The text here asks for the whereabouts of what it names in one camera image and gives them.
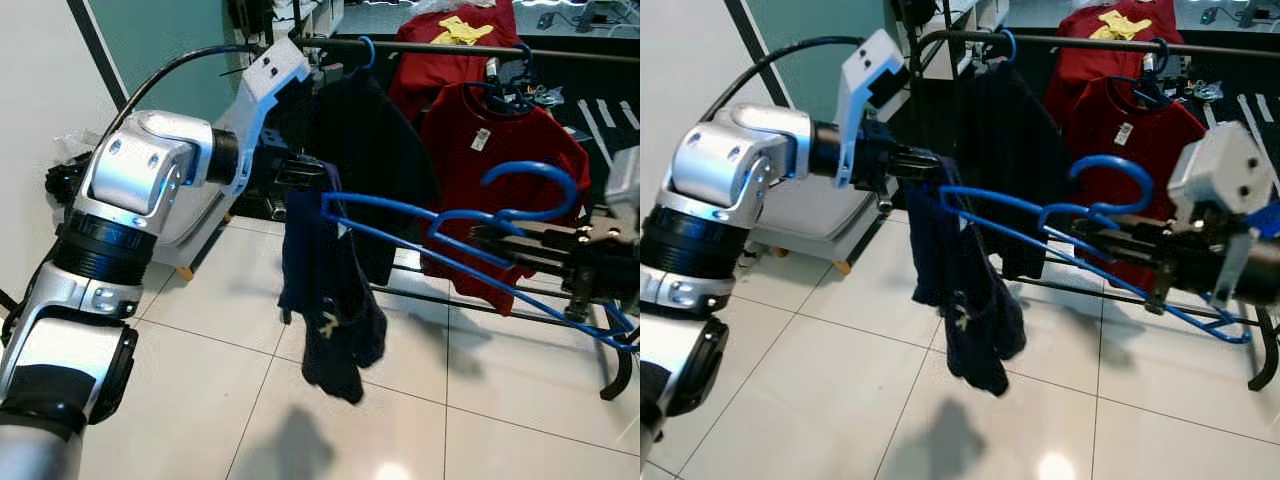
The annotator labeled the plain dark navy t-shirt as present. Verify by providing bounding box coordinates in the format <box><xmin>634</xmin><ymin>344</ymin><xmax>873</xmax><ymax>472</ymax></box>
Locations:
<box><xmin>270</xmin><ymin>68</ymin><xmax>441</xmax><ymax>286</ymax></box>
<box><xmin>940</xmin><ymin>62</ymin><xmax>1066</xmax><ymax>281</ymax></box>

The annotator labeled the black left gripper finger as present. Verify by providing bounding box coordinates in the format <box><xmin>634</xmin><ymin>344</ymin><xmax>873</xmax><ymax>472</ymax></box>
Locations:
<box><xmin>298</xmin><ymin>155</ymin><xmax>336</xmax><ymax>193</ymax></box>
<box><xmin>898</xmin><ymin>145</ymin><xmax>946</xmax><ymax>183</ymax></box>

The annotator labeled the white cabinet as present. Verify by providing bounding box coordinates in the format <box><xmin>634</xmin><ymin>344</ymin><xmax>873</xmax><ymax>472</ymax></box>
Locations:
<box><xmin>228</xmin><ymin>0</ymin><xmax>346</xmax><ymax>76</ymax></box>
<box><xmin>905</xmin><ymin>0</ymin><xmax>1009</xmax><ymax>81</ymax></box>

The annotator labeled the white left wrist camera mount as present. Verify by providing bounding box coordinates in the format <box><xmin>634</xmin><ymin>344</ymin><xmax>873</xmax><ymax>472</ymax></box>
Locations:
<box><xmin>833</xmin><ymin>28</ymin><xmax>908</xmax><ymax>191</ymax></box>
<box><xmin>215</xmin><ymin>37</ymin><xmax>313</xmax><ymax>196</ymax></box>

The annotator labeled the black metal clothes rack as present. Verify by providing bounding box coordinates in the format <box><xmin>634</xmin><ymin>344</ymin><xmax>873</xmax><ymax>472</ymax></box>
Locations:
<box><xmin>235</xmin><ymin>35</ymin><xmax>640</xmax><ymax>403</ymax></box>
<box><xmin>908</xmin><ymin>28</ymin><xmax>1280</xmax><ymax>393</ymax></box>

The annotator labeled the red t-shirt with yellow print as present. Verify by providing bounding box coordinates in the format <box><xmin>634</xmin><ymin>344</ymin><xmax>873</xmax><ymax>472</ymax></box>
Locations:
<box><xmin>388</xmin><ymin>0</ymin><xmax>521</xmax><ymax>126</ymax></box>
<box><xmin>1042</xmin><ymin>0</ymin><xmax>1186</xmax><ymax>101</ymax></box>

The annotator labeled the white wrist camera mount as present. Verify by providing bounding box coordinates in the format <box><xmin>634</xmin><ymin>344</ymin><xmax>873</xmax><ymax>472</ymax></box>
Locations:
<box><xmin>833</xmin><ymin>28</ymin><xmax>908</xmax><ymax>191</ymax></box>
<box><xmin>1168</xmin><ymin>120</ymin><xmax>1280</xmax><ymax>306</ymax></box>
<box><xmin>605</xmin><ymin>145</ymin><xmax>640</xmax><ymax>216</ymax></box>
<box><xmin>215</xmin><ymin>37</ymin><xmax>313</xmax><ymax>196</ymax></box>

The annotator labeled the black bag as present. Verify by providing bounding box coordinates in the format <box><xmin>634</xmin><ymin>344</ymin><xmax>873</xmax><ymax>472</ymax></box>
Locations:
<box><xmin>45</xmin><ymin>160</ymin><xmax>96</xmax><ymax>206</ymax></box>

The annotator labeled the navy t-shirt with gold logo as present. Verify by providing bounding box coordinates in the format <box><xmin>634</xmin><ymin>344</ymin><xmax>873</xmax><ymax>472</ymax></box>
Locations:
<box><xmin>278</xmin><ymin>165</ymin><xmax>389</xmax><ymax>406</ymax></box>
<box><xmin>905</xmin><ymin>160</ymin><xmax>1028</xmax><ymax>398</ymax></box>

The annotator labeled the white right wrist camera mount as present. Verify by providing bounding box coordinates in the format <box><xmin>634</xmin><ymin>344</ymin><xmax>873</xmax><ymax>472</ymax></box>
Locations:
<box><xmin>1168</xmin><ymin>120</ymin><xmax>1280</xmax><ymax>306</ymax></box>
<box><xmin>605</xmin><ymin>145</ymin><xmax>640</xmax><ymax>216</ymax></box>

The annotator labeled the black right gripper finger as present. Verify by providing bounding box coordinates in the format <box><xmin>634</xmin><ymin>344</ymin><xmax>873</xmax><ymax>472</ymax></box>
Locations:
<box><xmin>1095</xmin><ymin>245</ymin><xmax>1161</xmax><ymax>271</ymax></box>
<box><xmin>500</xmin><ymin>250</ymin><xmax>571</xmax><ymax>281</ymax></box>
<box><xmin>1075</xmin><ymin>216</ymin><xmax>1161</xmax><ymax>244</ymax></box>
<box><xmin>470</xmin><ymin>222</ymin><xmax>571</xmax><ymax>251</ymax></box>

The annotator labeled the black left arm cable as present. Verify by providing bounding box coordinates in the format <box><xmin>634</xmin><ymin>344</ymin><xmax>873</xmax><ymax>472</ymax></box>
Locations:
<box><xmin>100</xmin><ymin>43</ymin><xmax>263</xmax><ymax>151</ymax></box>
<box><xmin>700</xmin><ymin>36</ymin><xmax>866</xmax><ymax>123</ymax></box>

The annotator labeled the red t-shirt with white tag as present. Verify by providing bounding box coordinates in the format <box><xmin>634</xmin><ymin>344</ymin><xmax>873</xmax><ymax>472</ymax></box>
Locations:
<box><xmin>1060</xmin><ymin>75</ymin><xmax>1209</xmax><ymax>291</ymax></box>
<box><xmin>418</xmin><ymin>82</ymin><xmax>593</xmax><ymax>316</ymax></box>

